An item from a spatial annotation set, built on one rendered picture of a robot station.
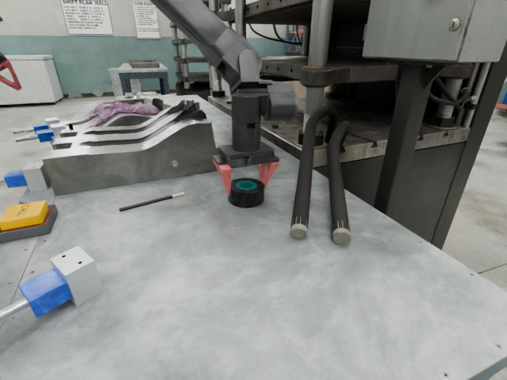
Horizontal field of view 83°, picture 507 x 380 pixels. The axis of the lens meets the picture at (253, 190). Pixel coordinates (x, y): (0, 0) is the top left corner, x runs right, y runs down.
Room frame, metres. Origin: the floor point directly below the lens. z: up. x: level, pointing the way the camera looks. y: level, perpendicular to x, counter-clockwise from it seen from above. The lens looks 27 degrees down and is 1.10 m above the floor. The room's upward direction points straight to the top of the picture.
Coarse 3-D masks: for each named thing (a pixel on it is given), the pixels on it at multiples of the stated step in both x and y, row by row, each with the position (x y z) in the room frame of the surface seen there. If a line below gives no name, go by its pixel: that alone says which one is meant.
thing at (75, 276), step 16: (64, 256) 0.30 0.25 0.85; (80, 256) 0.30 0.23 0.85; (48, 272) 0.28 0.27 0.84; (64, 272) 0.27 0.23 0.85; (80, 272) 0.28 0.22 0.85; (96, 272) 0.29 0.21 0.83; (32, 288) 0.26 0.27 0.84; (48, 288) 0.26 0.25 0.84; (64, 288) 0.26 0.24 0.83; (80, 288) 0.27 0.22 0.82; (96, 288) 0.29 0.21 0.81; (16, 304) 0.24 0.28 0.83; (32, 304) 0.24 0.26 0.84; (48, 304) 0.25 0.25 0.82; (80, 304) 0.27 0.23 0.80; (0, 320) 0.22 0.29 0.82
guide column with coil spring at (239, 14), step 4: (236, 0) 1.68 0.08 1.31; (240, 0) 1.67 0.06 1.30; (244, 0) 1.69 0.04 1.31; (236, 4) 1.68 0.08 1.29; (240, 4) 1.67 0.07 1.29; (244, 4) 1.69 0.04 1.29; (236, 8) 1.68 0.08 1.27; (240, 8) 1.67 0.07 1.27; (244, 8) 1.69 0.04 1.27; (236, 12) 1.68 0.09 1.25; (240, 12) 1.67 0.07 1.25; (244, 12) 1.69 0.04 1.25; (236, 16) 1.68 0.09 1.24; (240, 16) 1.67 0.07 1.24; (244, 16) 1.68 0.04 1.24; (236, 20) 1.68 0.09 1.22; (240, 20) 1.67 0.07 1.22; (244, 20) 1.68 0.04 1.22; (236, 24) 1.68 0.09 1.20; (240, 24) 1.67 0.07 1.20; (244, 24) 1.68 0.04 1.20; (236, 28) 1.68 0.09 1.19; (240, 28) 1.67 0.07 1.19; (244, 28) 1.68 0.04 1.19; (240, 32) 1.67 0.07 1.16; (244, 32) 1.68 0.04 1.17; (244, 36) 1.68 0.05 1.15
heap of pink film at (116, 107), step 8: (104, 104) 1.08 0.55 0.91; (112, 104) 1.09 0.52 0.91; (120, 104) 1.00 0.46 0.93; (128, 104) 1.03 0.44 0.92; (136, 104) 1.14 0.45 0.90; (144, 104) 1.15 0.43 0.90; (96, 112) 1.05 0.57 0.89; (104, 112) 0.98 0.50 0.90; (112, 112) 0.98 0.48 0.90; (120, 112) 0.99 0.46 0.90; (128, 112) 1.01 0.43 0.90; (144, 112) 1.06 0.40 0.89; (152, 112) 1.09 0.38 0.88; (96, 120) 0.96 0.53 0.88; (104, 120) 0.96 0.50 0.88
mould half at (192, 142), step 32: (96, 128) 0.83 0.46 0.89; (128, 128) 0.85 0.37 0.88; (192, 128) 0.70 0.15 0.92; (224, 128) 0.94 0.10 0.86; (64, 160) 0.59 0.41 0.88; (96, 160) 0.61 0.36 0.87; (128, 160) 0.64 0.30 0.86; (160, 160) 0.66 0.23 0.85; (192, 160) 0.69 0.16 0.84; (64, 192) 0.58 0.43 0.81
